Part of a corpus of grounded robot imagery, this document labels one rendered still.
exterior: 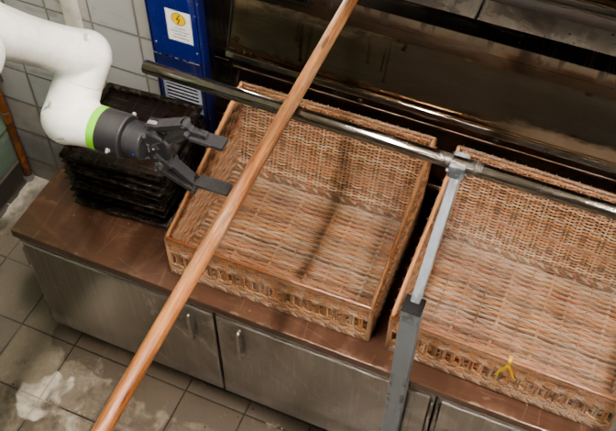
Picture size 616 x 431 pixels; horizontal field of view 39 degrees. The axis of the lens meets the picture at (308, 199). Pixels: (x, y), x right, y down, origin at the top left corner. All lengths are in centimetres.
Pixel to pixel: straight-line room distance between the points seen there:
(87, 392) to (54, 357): 17
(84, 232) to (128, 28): 57
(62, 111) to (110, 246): 68
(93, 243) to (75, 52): 78
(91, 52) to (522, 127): 101
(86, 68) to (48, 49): 11
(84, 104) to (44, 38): 17
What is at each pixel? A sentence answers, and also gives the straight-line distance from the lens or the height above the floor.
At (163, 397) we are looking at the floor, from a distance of 280.
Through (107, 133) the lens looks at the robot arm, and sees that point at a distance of 177.
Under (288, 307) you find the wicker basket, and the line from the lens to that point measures 221.
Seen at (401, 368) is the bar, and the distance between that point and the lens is 202.
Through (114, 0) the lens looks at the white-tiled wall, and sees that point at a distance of 248.
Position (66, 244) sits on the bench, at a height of 58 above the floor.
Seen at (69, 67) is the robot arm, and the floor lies 132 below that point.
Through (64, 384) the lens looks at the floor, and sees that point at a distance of 288.
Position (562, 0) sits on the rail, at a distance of 176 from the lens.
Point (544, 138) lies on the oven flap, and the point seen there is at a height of 96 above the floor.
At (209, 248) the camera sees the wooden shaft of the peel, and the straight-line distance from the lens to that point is 159.
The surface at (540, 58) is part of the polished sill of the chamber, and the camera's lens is 203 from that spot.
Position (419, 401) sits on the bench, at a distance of 224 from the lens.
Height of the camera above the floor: 249
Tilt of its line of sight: 51 degrees down
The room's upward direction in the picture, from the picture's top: 1 degrees clockwise
